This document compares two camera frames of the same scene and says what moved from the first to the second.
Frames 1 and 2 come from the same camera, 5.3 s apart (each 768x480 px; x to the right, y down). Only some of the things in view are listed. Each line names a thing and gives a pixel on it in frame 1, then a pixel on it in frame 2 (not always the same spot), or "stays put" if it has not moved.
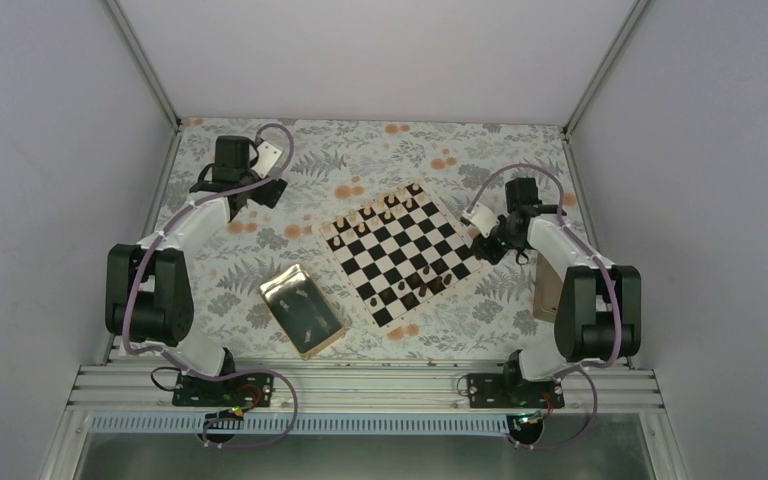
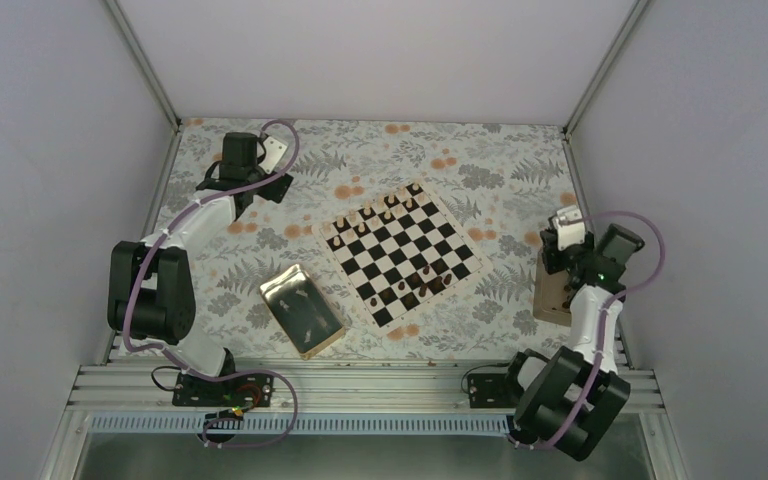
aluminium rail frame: x=370 y=388 stays put
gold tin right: x=547 y=289 stays put
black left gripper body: x=266 y=196 stays put
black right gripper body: x=495 y=254 to x=552 y=264
